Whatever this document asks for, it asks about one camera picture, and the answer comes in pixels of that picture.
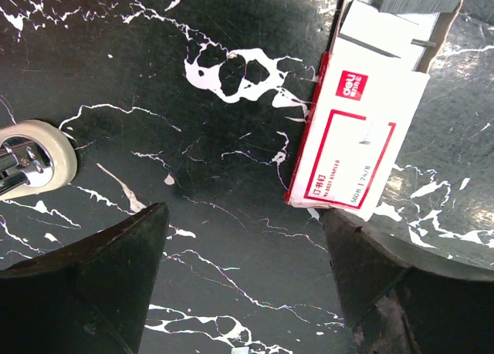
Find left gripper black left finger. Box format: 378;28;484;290
1;203;169;353

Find metal staple strips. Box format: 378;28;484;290
338;0;464;72

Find beige staple remover tool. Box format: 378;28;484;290
1;120;78;201

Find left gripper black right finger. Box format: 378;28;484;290
323;209;493;353

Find small staples box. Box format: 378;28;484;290
284;0;470;222

